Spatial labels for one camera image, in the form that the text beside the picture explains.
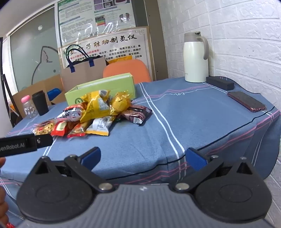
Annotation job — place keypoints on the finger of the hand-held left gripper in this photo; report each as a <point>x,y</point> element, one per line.
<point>45,140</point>

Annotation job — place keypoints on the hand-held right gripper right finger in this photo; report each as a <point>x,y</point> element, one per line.
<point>195,159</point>

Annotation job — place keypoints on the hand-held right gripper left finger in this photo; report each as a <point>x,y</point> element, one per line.
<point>93,154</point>

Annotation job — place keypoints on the peanut snack packet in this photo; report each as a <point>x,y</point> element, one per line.
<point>44,129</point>

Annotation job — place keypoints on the white and yellow snack packet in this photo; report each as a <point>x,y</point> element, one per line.
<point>100,126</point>

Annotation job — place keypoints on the red orange snack packet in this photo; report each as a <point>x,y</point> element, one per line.
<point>75,130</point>

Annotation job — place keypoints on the silver red snack packet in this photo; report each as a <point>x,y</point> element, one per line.
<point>69,113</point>

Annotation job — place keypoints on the large yellow snack packet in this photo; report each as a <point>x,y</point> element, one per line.
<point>95,107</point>

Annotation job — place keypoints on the dark brown snack packet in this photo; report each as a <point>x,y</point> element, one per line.
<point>136,114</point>

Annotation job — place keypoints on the small yellow snack packet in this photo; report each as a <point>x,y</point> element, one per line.
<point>120,102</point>

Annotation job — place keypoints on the light green cardboard box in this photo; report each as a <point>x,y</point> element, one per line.
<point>123,86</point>

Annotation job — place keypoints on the person's left forearm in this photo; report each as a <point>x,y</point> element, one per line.
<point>3,203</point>

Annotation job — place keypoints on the person's left hand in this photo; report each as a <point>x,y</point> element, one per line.
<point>2,165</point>

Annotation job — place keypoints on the clear bottle with pink lid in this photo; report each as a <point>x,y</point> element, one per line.
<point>29,108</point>

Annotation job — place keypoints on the black tumbler cup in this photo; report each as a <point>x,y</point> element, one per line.
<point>40,104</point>

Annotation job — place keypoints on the blue striped tablecloth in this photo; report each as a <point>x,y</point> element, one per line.
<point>175,122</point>

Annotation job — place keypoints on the blue item in cardboard box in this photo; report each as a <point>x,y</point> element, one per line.
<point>54,93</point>

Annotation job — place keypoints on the black tripod stand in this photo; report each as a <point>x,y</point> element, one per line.
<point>6,94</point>

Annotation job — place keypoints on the open brown cardboard box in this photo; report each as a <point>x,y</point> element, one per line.
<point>54,84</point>

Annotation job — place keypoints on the cat outline glass decal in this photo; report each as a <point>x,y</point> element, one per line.
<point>46,63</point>

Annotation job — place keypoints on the smartphone with pink case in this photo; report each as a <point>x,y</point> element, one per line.
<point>247,101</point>

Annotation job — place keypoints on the black rectangular case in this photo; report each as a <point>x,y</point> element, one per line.
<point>220,82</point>

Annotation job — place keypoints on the orange chair back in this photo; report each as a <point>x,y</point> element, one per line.
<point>127,69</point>

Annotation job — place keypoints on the white thermos jug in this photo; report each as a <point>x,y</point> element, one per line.
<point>195,61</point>

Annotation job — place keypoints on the white poster with tan frame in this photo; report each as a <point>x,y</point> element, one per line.
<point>129,47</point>

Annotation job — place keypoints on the research wall poster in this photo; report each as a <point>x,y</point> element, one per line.
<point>76,19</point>

